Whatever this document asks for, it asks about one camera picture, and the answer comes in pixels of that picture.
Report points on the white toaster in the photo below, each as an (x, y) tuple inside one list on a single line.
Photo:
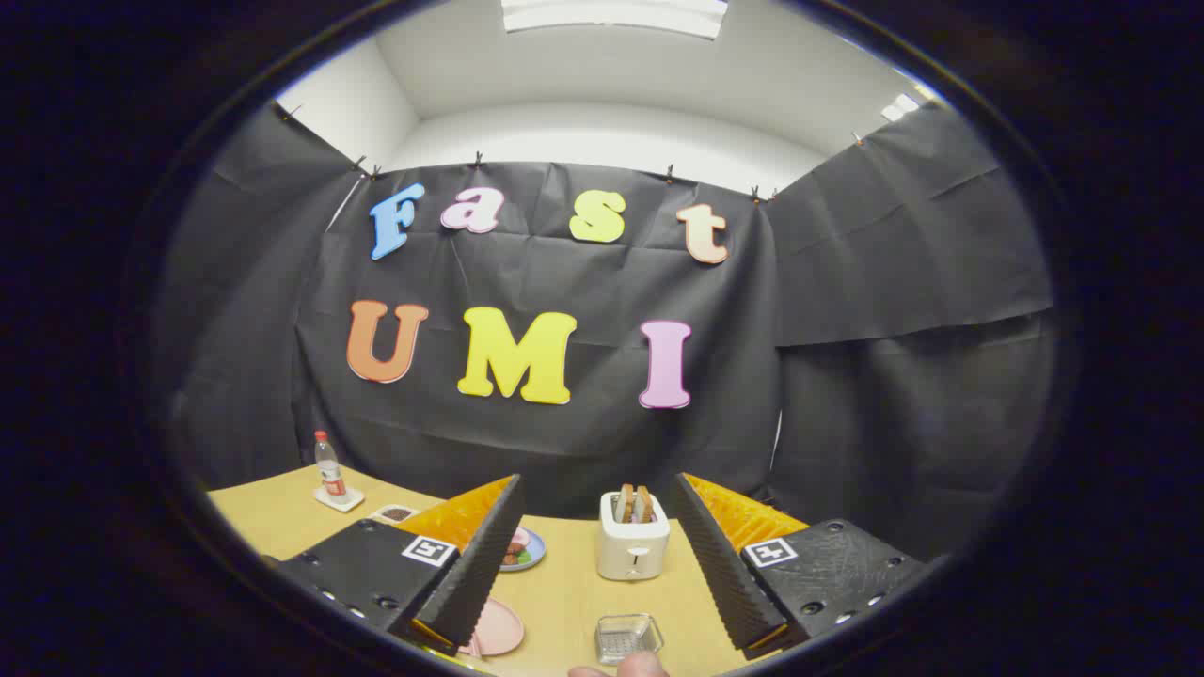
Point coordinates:
[(632, 550)]

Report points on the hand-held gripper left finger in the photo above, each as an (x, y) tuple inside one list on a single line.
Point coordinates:
[(475, 574)]

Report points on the brown toast slice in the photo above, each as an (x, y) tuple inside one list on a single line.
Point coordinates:
[(644, 503), (625, 503)]

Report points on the brown meat strip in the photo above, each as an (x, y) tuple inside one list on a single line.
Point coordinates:
[(513, 553)]

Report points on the large ceiling light panel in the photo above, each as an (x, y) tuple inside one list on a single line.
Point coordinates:
[(611, 14)]

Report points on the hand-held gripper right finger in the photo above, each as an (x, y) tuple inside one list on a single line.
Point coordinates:
[(720, 564)]

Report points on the white square coaster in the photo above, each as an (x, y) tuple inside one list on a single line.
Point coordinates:
[(348, 500)]

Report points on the white divided condiment dish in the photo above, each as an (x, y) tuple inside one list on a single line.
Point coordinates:
[(395, 513)]

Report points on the clear water bottle red label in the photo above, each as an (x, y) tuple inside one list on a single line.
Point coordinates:
[(329, 470)]

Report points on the pink round plate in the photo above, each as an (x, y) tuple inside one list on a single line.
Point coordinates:
[(499, 628)]

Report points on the blue food plate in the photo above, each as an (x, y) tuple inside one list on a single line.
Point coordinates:
[(531, 559)]

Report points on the small ceiling light panel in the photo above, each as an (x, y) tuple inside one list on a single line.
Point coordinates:
[(900, 105)]

